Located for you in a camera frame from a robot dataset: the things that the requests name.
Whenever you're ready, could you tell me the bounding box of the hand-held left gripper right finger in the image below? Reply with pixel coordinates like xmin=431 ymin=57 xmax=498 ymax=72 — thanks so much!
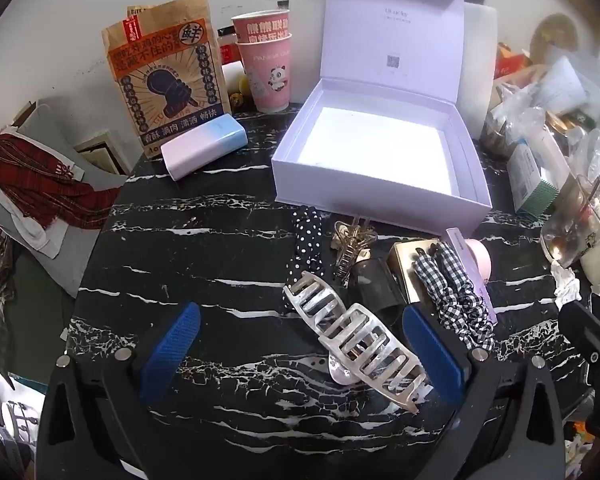
xmin=401 ymin=304 xmax=566 ymax=480

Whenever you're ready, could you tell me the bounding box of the pink panda paper cup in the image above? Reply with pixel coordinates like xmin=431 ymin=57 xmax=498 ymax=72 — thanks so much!
xmin=236 ymin=32 xmax=292 ymax=114

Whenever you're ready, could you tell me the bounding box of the smoky translucent case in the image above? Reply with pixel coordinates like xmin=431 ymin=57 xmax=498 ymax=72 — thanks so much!
xmin=352 ymin=257 xmax=412 ymax=312

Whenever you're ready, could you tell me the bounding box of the white foam block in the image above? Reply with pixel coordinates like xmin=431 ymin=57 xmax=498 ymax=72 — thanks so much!
xmin=459 ymin=2 xmax=499 ymax=142

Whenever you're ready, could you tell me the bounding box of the woven round mat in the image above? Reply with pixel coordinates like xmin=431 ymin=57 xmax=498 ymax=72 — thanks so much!
xmin=532 ymin=12 xmax=581 ymax=62

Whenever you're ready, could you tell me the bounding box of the polka dot scrunchie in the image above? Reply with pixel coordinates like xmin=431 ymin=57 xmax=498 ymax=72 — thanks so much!
xmin=286 ymin=205 xmax=326 ymax=287

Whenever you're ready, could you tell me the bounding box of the purple carton box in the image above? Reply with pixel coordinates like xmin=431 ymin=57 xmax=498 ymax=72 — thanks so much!
xmin=445 ymin=227 xmax=499 ymax=324

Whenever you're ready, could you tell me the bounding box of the white plastic bottle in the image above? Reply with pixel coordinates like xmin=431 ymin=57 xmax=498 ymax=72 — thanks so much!
xmin=288 ymin=0 xmax=329 ymax=107

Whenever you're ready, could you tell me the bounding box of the pink blue power bank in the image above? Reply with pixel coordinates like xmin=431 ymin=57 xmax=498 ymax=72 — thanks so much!
xmin=160 ymin=113 xmax=249 ymax=181

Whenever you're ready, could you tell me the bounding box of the pile of plastic bags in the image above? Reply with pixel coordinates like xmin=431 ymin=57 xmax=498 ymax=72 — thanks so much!
xmin=480 ymin=55 xmax=600 ymax=163

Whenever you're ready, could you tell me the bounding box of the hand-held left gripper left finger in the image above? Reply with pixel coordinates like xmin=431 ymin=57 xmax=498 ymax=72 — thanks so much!
xmin=35 ymin=302 xmax=202 ymax=480

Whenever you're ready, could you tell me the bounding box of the red snack packet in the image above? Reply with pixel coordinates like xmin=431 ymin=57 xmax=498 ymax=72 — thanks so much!
xmin=495 ymin=42 xmax=537 ymax=79

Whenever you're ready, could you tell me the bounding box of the crumpled white tissue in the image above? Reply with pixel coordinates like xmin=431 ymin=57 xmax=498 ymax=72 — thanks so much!
xmin=550 ymin=262 xmax=584 ymax=309

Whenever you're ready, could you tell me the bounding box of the pearl white hair claw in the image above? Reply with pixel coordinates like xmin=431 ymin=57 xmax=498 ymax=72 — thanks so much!
xmin=282 ymin=270 xmax=429 ymax=415

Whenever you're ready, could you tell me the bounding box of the gold hair claw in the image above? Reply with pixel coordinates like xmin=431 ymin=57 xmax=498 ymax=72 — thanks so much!
xmin=328 ymin=216 xmax=379 ymax=289

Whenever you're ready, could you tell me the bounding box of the red plaid cloth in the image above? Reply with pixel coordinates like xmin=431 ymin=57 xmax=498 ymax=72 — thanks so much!
xmin=0 ymin=132 xmax=124 ymax=232

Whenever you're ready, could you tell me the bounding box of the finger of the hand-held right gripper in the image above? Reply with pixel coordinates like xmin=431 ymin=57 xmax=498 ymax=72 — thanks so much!
xmin=558 ymin=301 xmax=600 ymax=376

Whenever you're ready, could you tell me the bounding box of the small wooden picture frame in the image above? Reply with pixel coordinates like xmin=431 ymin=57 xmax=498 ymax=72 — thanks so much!
xmin=74 ymin=127 xmax=134 ymax=177

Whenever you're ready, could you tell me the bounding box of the red paper cup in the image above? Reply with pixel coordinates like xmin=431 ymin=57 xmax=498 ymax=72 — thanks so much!
xmin=231 ymin=10 xmax=292 ymax=47

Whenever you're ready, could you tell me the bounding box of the green white carton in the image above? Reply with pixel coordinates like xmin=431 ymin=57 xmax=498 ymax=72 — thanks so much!
xmin=506 ymin=142 xmax=561 ymax=219

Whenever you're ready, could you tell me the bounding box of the pink round compact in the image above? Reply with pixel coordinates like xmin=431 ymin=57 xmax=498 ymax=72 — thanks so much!
xmin=464 ymin=238 xmax=494 ymax=284

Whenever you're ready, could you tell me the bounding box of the gold box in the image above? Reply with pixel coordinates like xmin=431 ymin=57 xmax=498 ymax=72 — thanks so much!
xmin=386 ymin=240 xmax=438 ymax=307

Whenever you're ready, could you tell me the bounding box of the clear glass cup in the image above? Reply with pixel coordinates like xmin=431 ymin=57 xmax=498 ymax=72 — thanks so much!
xmin=540 ymin=172 xmax=600 ymax=267

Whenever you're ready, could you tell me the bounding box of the brown paper snack bag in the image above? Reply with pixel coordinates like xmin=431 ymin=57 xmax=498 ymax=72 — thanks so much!
xmin=101 ymin=0 xmax=231 ymax=161

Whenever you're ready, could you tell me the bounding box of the lavender gift box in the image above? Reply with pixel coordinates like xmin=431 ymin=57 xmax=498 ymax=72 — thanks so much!
xmin=271 ymin=0 xmax=494 ymax=234

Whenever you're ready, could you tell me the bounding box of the grey cushion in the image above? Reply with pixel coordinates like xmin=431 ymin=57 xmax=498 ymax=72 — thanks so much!
xmin=0 ymin=104 xmax=132 ymax=302

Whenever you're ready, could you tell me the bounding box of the gingham scrunchie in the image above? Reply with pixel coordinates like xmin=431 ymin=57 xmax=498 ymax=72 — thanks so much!
xmin=412 ymin=241 xmax=496 ymax=352

